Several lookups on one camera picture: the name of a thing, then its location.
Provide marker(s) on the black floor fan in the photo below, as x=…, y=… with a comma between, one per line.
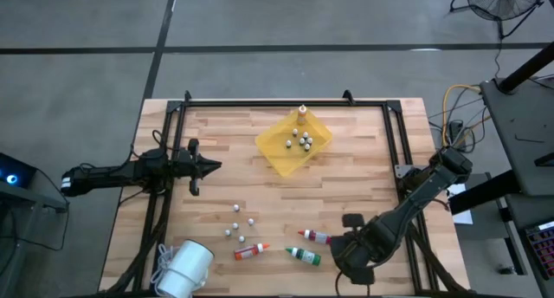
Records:
x=504, y=3

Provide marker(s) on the black pole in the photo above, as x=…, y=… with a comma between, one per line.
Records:
x=528, y=66

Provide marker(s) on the large orange food coloring bottle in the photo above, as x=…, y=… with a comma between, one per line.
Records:
x=246, y=252

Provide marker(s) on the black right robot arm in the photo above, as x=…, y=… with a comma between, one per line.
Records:
x=424, y=194

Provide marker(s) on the white paper sheet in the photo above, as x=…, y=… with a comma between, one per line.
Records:
x=464, y=215

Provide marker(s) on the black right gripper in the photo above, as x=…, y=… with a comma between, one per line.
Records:
x=359, y=250

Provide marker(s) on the large yellow food coloring bottle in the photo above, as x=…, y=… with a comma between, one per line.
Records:
x=301, y=116

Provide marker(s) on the black aluminium rig frame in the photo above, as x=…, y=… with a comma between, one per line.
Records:
x=281, y=103

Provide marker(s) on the backlit black keyboard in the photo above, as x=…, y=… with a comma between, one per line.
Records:
x=543, y=248

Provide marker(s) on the small black floor device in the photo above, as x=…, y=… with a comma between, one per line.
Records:
x=504, y=270

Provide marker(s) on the black hex key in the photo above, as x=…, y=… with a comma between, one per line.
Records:
x=526, y=138

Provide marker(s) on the large red food coloring bottle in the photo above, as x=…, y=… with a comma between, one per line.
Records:
x=318, y=236

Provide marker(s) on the black power strip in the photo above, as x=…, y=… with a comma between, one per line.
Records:
x=455, y=128

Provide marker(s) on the grey metal side table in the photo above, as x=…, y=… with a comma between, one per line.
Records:
x=26, y=200

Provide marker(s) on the dark grey desk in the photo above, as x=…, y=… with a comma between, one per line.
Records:
x=519, y=116

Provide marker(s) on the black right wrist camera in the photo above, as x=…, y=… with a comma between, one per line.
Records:
x=352, y=220

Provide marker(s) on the large green food coloring bottle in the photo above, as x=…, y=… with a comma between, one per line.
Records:
x=308, y=257

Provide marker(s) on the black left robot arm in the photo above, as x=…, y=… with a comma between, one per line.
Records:
x=108, y=176

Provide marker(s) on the computer tower with blue light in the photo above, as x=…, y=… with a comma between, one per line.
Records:
x=21, y=170

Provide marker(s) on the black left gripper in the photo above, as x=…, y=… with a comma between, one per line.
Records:
x=192, y=163

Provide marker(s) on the yellow translucent plastic bin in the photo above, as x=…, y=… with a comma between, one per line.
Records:
x=281, y=159

